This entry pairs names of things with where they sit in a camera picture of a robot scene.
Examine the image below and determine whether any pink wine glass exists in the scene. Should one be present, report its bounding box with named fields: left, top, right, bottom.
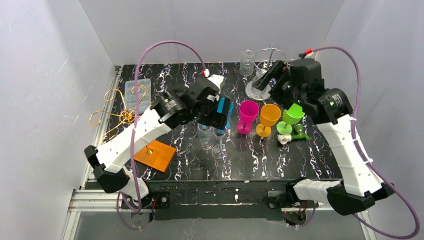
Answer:
left=236, top=100, right=260, bottom=135

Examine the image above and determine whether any orange wine glass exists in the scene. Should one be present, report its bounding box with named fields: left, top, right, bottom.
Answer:
left=255, top=103, right=282, bottom=138

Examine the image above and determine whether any clear wine glass front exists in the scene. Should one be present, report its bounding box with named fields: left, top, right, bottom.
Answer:
left=211, top=128, right=227, bottom=159

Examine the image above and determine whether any green wine glass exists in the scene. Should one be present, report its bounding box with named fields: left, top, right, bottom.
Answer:
left=276, top=103, right=305, bottom=135

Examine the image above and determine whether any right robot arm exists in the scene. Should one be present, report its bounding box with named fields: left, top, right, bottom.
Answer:
left=252, top=58, right=394, bottom=216

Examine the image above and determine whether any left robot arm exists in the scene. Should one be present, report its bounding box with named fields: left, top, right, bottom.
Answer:
left=84, top=74, right=228, bottom=200

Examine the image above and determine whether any green white pipe fitting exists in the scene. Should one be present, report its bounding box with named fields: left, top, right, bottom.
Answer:
left=277, top=124, right=311, bottom=145

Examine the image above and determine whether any clear plastic organizer box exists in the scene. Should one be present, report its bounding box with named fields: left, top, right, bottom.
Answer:
left=124, top=78, right=153, bottom=115

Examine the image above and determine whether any silver wire glass rack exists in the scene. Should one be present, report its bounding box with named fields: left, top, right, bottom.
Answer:
left=245, top=42, right=295, bottom=101

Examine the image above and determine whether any gold wire rack wooden base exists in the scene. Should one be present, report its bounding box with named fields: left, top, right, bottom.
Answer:
left=88, top=84, right=177, bottom=173

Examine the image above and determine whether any aluminium base frame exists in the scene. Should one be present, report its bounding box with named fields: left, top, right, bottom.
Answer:
left=62, top=188, right=376, bottom=240

